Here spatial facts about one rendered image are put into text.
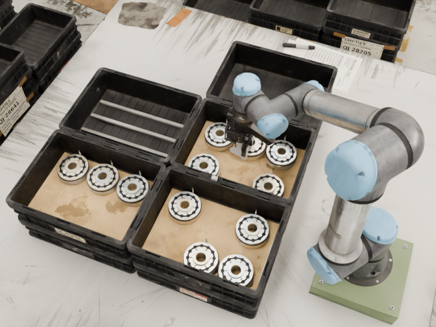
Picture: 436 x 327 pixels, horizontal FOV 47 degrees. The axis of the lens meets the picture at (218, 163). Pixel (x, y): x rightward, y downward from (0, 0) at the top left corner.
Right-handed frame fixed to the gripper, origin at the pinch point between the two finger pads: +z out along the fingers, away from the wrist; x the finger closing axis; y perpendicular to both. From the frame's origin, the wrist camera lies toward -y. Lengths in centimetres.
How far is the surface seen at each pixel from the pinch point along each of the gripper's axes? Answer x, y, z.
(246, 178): 8.5, -2.7, 1.6
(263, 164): 1.4, -6.2, 1.8
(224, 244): 33.4, -4.2, 0.8
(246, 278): 41.9, -14.1, -2.5
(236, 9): -133, 50, 63
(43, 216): 48, 47, -9
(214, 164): 9.2, 8.5, -1.5
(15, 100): -17, 119, 44
